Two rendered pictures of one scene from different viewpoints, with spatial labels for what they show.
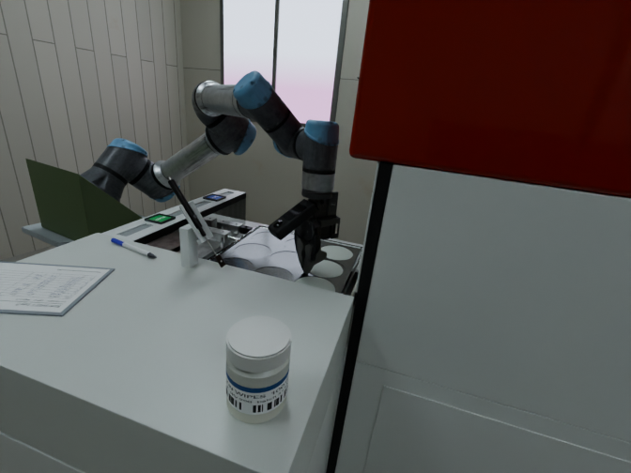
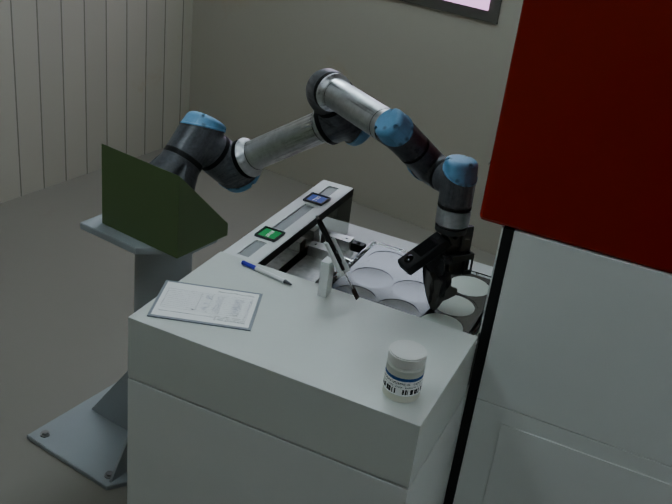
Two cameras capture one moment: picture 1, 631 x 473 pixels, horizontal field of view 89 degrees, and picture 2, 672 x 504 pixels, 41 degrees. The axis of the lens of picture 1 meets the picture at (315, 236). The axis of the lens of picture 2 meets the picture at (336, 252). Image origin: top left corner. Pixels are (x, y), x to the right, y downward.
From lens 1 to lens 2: 127 cm
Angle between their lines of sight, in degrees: 8
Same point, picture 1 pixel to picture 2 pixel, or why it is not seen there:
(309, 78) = not seen: outside the picture
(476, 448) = (585, 488)
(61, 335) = (259, 344)
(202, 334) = (354, 353)
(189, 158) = (286, 144)
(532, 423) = (631, 462)
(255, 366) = (407, 365)
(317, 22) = not seen: outside the picture
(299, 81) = not seen: outside the picture
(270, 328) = (414, 347)
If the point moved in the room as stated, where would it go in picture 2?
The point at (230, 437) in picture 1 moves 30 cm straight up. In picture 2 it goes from (388, 406) to (413, 260)
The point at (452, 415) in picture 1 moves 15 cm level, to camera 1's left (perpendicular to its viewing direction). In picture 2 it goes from (562, 454) to (491, 439)
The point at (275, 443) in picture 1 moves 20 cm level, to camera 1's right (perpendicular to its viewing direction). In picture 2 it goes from (414, 412) to (525, 434)
